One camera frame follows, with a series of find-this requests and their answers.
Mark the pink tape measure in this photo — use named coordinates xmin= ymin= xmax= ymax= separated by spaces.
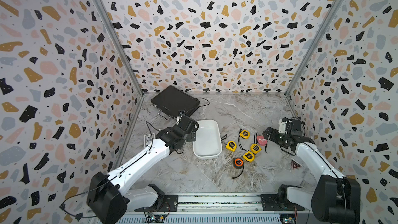
xmin=254 ymin=133 xmax=268 ymax=152

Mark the yellow 2m tape measure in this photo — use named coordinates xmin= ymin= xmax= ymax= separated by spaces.
xmin=239 ymin=129 xmax=250 ymax=139

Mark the yellow 3m tape measure large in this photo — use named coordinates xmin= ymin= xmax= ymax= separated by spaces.
xmin=221 ymin=134 xmax=237 ymax=152

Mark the black orange tape measure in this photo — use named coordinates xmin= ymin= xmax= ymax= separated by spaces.
xmin=232 ymin=158 xmax=244 ymax=179

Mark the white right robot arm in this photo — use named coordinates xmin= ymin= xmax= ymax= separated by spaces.
xmin=263 ymin=118 xmax=361 ymax=224

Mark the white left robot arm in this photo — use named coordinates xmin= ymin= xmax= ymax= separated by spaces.
xmin=87 ymin=115 xmax=199 ymax=224

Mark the white storage box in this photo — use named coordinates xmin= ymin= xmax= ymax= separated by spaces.
xmin=193 ymin=120 xmax=222 ymax=160

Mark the red triangle warning sticker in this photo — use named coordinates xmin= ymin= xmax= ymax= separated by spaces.
xmin=291 ymin=159 xmax=302 ymax=170

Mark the black flat case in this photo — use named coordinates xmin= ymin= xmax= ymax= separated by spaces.
xmin=151 ymin=86 xmax=200 ymax=119

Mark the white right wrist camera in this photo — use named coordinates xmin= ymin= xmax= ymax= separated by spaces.
xmin=278 ymin=119 xmax=287 ymax=133

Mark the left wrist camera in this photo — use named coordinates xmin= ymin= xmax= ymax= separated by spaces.
xmin=176 ymin=114 xmax=187 ymax=124

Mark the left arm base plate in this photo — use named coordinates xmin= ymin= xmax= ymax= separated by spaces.
xmin=147 ymin=184 xmax=179 ymax=212

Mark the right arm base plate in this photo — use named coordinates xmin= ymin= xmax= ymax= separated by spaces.
xmin=260 ymin=184 xmax=305 ymax=211

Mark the aluminium front rail frame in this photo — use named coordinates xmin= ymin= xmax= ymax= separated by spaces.
xmin=117 ymin=192 xmax=319 ymax=224

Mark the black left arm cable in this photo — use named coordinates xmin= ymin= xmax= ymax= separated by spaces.
xmin=58 ymin=189 xmax=103 ymax=222

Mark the aluminium right corner post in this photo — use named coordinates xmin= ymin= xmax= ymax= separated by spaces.
xmin=285 ymin=0 xmax=344 ymax=99

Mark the aluminium corner post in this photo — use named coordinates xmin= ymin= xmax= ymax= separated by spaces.
xmin=93 ymin=0 xmax=144 ymax=99
xmin=285 ymin=0 xmax=344 ymax=99

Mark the aluminium left corner post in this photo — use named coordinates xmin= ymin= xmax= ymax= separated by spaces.
xmin=93 ymin=0 xmax=144 ymax=99

